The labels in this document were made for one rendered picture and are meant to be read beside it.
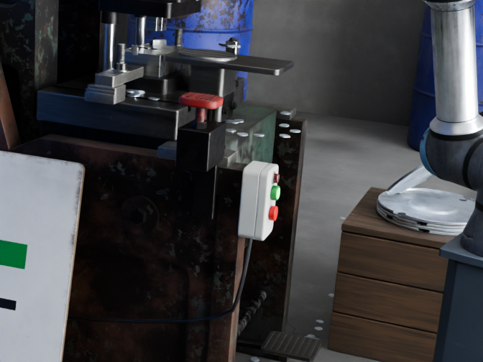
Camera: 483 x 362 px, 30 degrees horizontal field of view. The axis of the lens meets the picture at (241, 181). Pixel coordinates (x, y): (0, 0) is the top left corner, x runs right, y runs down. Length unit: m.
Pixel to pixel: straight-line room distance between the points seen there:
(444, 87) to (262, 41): 3.49
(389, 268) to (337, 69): 3.06
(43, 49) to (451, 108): 0.84
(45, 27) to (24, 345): 0.64
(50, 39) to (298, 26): 3.45
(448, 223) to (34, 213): 1.02
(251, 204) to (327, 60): 3.63
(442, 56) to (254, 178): 0.48
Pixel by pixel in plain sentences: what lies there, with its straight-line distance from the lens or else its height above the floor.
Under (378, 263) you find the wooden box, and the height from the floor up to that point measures 0.26.
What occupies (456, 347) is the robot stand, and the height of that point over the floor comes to 0.25.
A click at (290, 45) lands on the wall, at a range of 5.26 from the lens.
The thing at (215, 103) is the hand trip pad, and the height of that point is 0.76.
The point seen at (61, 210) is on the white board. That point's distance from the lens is 1.76.
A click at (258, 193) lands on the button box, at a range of 1.62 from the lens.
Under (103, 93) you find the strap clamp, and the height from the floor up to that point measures 0.72.
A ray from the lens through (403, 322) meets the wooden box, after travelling 2.30.
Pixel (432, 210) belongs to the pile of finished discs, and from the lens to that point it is 2.33.
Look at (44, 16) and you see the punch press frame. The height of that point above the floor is 0.84.
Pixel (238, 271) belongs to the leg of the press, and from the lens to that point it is 1.71.
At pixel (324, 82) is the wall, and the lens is 5.24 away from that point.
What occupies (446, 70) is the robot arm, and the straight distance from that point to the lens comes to 1.85.
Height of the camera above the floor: 1.06
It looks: 16 degrees down
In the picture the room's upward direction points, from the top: 5 degrees clockwise
